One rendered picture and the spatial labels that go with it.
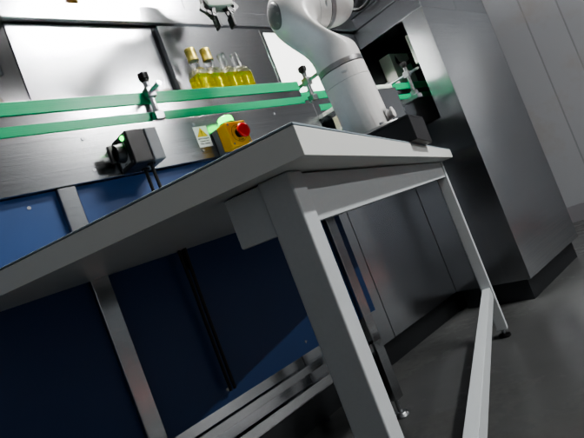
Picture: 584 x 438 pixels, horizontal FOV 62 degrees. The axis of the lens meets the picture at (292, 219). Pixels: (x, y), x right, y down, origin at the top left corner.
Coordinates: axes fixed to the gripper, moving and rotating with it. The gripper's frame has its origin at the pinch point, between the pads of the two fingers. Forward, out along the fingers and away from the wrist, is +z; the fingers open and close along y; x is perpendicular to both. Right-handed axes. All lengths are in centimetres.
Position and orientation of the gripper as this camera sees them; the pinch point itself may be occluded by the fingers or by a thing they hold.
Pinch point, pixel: (225, 23)
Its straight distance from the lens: 174.8
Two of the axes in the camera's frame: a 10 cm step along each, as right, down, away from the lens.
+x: 5.0, -2.2, -8.4
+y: -7.9, 2.9, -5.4
